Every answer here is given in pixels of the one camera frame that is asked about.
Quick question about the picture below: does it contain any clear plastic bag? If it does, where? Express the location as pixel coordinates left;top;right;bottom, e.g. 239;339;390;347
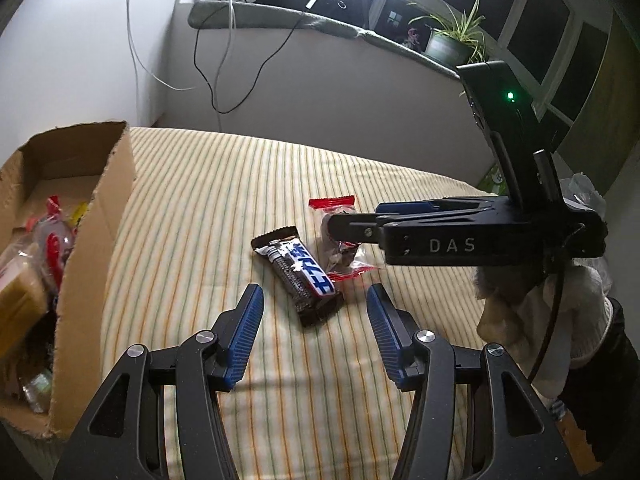
560;172;609;222

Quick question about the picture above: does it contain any black tripod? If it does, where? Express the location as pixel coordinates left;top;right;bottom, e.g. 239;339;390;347
349;0;377;28

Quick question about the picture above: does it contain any grey window sill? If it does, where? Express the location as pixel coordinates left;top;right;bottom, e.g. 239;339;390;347
187;0;466;81

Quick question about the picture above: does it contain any potted spider plant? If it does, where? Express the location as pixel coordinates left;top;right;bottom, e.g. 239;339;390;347
406;0;489;67

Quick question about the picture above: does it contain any thin black cord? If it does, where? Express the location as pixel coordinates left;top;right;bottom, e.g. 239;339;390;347
527;230;587;387

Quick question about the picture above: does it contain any red clear candy packet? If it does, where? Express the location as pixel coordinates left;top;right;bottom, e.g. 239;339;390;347
307;194;387;284

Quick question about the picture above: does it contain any grey ribbed cloth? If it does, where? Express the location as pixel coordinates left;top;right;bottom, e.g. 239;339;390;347
0;422;68;480

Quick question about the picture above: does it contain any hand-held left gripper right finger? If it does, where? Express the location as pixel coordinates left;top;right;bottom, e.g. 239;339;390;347
366;284;576;480

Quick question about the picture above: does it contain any black cable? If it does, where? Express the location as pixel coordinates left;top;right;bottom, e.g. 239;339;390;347
194;0;351;114

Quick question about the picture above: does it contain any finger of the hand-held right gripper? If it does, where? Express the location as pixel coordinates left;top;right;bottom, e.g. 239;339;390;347
375;197;515;224
325;211;386;247

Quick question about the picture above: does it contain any window frame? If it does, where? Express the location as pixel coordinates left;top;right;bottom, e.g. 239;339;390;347
500;0;628;161

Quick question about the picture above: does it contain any striped bedsheet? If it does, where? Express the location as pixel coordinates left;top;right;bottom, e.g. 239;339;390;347
0;125;571;480

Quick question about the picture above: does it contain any person's right hand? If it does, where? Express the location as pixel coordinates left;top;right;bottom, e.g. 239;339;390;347
474;260;614;403

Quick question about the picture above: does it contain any white cable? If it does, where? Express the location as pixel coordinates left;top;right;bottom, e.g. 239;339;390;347
125;0;238;133

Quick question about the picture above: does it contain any brown cardboard box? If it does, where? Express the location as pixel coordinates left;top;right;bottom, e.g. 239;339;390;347
0;120;139;441

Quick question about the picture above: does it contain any tan snack packet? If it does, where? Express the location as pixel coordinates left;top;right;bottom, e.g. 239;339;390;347
0;260;53;356

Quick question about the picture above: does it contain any red clear snack packet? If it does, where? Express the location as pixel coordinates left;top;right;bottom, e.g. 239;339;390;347
27;197;78;291

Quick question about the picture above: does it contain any green box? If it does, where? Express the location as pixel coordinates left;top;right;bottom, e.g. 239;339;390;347
476;159;507;197

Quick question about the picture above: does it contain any black and blue chocolate bar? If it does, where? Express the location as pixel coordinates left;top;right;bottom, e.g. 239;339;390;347
250;226;346;330

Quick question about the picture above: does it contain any white wardrobe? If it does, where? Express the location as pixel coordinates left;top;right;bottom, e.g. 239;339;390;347
0;0;193;171

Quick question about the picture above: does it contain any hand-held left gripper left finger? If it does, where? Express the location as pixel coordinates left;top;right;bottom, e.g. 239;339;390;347
52;283;265;480

